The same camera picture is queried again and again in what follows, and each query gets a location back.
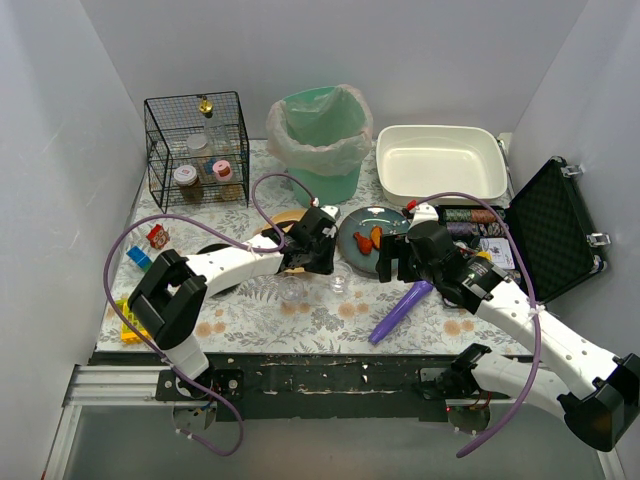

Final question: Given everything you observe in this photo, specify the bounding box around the black wire cage rack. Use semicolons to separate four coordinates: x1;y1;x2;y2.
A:
144;91;250;212

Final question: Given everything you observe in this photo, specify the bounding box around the yellow toy brick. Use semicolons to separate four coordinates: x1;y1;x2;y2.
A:
114;297;151;345

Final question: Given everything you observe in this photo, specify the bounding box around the clear cup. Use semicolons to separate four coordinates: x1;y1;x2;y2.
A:
328;269;352;294
278;275;304;303

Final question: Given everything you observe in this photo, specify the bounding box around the green trash bin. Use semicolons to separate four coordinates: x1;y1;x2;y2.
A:
274;84;373;204

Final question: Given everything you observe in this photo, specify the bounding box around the white rectangular basin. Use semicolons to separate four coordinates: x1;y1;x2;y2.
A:
375;125;508;206

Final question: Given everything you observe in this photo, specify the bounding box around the blue glazed ceramic plate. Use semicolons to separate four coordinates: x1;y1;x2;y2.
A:
337;206;409;275

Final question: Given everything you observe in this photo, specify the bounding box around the green blue chip stack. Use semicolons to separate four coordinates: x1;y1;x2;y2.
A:
443;209;473;223

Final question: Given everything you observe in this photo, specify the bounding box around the red owl toy block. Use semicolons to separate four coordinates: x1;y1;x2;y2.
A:
146;224;170;250

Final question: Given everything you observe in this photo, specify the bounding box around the orange chicken wing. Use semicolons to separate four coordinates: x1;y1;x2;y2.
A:
370;226;384;250
353;232;374;256

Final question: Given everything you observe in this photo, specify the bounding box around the pink lid spice jar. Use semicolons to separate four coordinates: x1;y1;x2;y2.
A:
212;160;243;201

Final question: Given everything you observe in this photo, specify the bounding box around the black small plate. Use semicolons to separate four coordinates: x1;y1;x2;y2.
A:
197;243;238;298

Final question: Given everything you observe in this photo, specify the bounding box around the blue toy brick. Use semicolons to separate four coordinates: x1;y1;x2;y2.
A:
126;246;150;270

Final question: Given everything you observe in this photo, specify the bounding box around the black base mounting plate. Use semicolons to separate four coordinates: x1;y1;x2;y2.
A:
89;352;489;422

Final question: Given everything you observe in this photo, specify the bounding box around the glass bottle gold cap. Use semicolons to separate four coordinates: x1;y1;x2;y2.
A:
198;95;232;156

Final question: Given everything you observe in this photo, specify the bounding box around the red tan chip stack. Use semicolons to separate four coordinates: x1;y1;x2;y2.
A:
471;209;506;224

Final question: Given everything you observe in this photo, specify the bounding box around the clear jar blue label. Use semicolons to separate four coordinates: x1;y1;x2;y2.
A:
186;133;213;177

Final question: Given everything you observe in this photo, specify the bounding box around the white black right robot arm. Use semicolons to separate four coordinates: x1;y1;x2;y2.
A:
376;201;639;457

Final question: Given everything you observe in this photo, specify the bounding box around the brown jar white lid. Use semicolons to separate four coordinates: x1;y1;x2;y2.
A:
173;165;204;204

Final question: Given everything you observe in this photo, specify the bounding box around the yellow plastic plate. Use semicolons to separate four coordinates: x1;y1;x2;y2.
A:
253;208;306;274

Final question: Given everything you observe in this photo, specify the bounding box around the floral table mat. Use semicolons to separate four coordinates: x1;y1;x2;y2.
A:
96;147;529;355

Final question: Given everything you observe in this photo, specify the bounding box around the pink bin liner bag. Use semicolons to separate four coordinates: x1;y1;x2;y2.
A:
266;84;373;176

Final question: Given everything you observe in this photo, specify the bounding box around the purple toy microphone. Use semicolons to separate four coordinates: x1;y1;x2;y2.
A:
368;280;433;345

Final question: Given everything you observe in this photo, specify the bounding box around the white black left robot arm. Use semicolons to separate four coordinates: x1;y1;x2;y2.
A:
128;205;340;380

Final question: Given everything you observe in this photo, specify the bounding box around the playing card deck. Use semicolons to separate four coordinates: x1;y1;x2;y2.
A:
480;238;516;270

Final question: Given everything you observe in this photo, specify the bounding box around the black poker chip case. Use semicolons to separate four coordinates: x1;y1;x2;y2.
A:
436;157;606;303

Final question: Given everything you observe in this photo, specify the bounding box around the orange chicken wing right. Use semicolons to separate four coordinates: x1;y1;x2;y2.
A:
370;226;384;250

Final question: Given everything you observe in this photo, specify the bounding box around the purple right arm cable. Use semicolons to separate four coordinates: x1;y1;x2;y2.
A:
409;191;543;459

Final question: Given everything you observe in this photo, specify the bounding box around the orange chicken wing left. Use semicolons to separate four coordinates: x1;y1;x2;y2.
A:
353;232;374;256

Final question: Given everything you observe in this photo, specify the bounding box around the purple grey chip stack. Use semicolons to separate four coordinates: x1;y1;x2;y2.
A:
446;222;481;237

